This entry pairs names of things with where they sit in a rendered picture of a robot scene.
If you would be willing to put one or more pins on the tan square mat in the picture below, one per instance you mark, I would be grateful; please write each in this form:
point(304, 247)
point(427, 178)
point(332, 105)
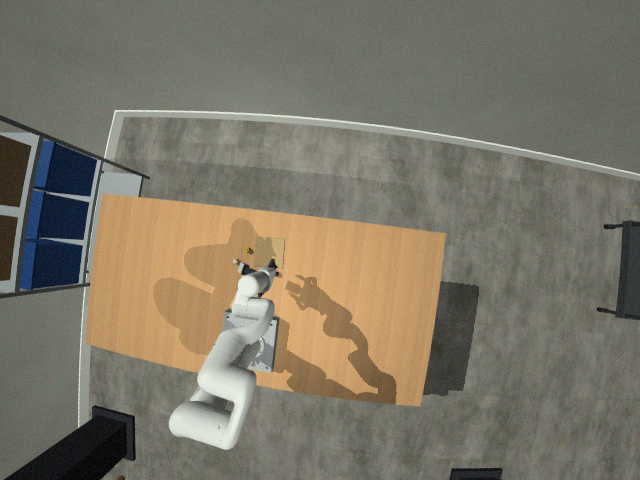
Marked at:
point(267, 248)

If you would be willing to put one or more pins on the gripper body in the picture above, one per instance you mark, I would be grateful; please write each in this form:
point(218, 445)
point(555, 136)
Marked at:
point(270, 273)

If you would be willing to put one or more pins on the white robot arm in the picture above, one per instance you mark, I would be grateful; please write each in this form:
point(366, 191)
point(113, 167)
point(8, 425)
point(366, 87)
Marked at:
point(221, 377)

